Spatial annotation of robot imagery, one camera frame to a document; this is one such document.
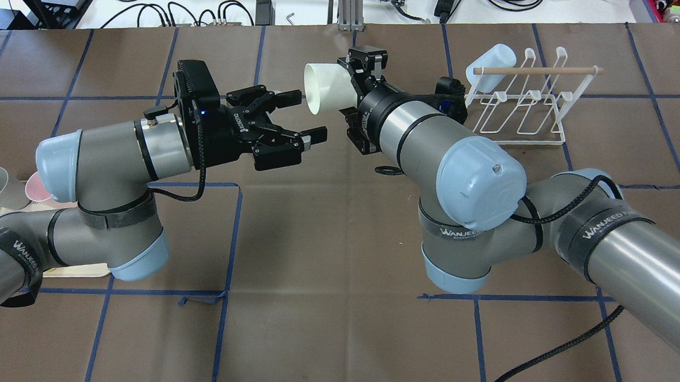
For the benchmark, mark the wrist black camera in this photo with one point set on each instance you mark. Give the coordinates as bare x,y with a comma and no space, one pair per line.
451,94
194,89

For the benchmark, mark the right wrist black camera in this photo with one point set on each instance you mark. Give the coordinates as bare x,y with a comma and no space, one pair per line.
451,94

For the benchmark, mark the white wire cup rack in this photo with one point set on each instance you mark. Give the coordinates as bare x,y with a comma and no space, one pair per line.
530,103

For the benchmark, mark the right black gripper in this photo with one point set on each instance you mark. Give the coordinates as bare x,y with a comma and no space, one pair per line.
371,107

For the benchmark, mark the pink cup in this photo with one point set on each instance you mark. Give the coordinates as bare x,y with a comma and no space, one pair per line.
36,191

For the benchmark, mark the cream white cup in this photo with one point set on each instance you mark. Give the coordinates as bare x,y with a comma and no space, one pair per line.
328,88

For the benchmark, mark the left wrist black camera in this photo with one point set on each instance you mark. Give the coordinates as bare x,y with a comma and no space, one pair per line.
194,89

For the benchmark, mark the aluminium frame post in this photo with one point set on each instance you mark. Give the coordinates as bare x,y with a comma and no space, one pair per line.
350,15

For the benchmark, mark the light blue cup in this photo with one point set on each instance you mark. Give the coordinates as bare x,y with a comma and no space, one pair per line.
500,56

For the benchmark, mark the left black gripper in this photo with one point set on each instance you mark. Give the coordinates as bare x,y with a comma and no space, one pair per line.
226,130

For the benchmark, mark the black power adapter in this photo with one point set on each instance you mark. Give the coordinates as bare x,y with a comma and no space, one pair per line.
443,10

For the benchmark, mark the grey cup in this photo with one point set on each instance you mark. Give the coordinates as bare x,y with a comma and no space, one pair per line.
12,191

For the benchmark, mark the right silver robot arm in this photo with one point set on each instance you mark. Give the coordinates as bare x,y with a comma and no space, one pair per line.
478,210

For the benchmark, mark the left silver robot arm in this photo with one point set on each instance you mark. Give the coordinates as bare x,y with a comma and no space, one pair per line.
113,173

